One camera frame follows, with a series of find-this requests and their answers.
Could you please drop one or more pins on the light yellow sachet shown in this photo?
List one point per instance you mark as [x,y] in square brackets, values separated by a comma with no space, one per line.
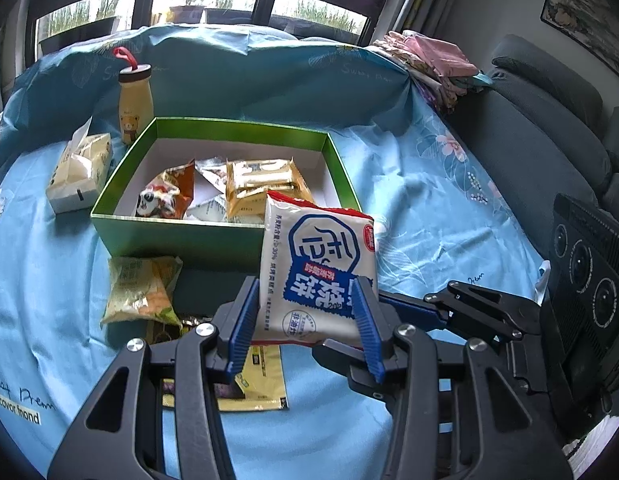
[264,380]

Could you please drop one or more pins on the blue floral blanket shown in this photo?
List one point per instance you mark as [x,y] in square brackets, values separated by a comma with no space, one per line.
[439,240]

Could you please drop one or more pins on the green cardboard box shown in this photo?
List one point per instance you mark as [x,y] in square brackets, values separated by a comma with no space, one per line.
[189,242]

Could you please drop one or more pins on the tissue pack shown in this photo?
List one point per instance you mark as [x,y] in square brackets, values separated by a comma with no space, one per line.
[79,175]

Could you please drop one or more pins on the long black planter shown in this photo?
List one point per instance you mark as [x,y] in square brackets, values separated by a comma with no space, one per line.
[314,27]
[79,32]
[229,16]

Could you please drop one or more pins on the silver white snack packet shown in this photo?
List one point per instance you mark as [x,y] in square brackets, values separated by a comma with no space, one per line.
[212,175]

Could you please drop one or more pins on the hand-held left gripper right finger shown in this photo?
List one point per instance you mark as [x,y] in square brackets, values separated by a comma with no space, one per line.
[367,330]

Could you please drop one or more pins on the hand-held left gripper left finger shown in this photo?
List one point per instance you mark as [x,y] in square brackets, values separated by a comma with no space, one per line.
[244,315]

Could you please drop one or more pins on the orange yellow sachet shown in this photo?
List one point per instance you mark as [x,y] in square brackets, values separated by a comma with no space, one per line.
[164,330]

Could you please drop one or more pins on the round black plant pot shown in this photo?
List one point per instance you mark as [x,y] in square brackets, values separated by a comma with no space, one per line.
[186,14]

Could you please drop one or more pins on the gold snack packet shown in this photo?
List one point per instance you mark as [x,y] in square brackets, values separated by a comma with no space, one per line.
[259,172]

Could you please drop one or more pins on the orange panda snack packet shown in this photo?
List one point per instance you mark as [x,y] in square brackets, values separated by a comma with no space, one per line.
[164,195]

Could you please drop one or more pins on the stack of folded pink cloths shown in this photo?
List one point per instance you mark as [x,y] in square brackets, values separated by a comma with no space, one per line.
[429,60]

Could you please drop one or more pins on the grey sofa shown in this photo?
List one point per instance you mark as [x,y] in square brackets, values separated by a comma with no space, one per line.
[529,135]

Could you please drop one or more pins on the grey curtain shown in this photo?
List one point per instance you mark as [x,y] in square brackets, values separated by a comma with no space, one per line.
[414,0]

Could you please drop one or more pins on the framed wall picture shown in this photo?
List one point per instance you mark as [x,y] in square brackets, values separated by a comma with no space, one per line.
[589,10]

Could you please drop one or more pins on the yellow green snack packet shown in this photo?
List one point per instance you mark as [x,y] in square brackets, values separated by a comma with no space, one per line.
[139,290]

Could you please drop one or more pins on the white blue snack packet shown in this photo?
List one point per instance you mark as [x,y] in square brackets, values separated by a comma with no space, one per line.
[314,260]

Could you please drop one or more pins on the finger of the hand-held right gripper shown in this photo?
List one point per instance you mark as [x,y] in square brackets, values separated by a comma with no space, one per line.
[339,360]
[489,305]

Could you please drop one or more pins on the clear orange cracker packet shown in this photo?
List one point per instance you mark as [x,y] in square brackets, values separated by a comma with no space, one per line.
[249,205]

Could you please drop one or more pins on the pale green snack packet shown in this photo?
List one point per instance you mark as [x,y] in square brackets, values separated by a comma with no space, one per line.
[207,209]

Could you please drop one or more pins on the yellow bottle with red loop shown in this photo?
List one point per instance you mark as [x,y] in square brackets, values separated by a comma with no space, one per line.
[134,110]

